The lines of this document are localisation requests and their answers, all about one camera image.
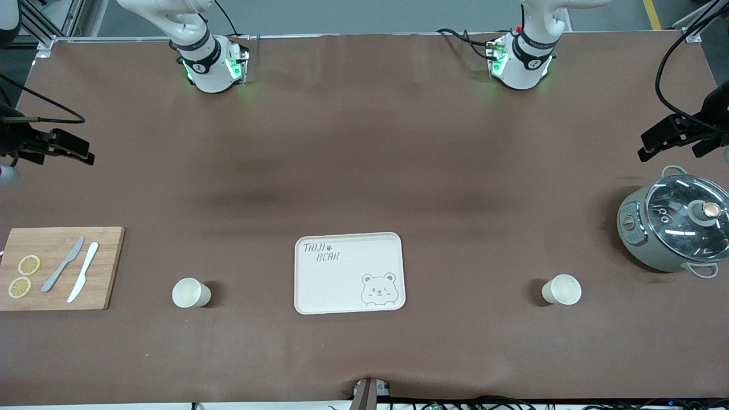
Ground black right base cable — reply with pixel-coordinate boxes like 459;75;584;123
214;0;240;39

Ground cream bear print tray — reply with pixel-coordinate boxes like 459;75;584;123
294;232;407;315

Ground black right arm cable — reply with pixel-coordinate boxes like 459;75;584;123
0;73;86;124

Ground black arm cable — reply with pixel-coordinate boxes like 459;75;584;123
0;73;86;124
655;0;729;134

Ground grey plastic knife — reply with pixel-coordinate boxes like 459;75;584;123
41;236;85;293

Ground aluminium frame struts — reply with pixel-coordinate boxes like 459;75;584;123
17;0;87;58

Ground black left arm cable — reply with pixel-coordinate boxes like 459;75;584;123
655;0;729;134

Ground brown table cover mat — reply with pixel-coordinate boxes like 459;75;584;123
0;31;729;406

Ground glass pot lid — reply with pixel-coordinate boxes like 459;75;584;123
645;174;729;252

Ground aluminium table edge rail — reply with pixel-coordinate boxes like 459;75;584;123
35;33;702;59

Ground white plastic cup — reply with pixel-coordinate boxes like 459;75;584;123
541;274;583;306
172;277;212;309

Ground grey metal clamp bracket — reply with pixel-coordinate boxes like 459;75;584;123
350;377;391;410

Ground black left base cables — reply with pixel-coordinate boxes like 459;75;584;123
437;27;497;61

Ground wooden cutting board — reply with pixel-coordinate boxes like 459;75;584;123
0;227;126;311

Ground white plastic knife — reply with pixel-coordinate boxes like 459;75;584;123
67;242;100;304

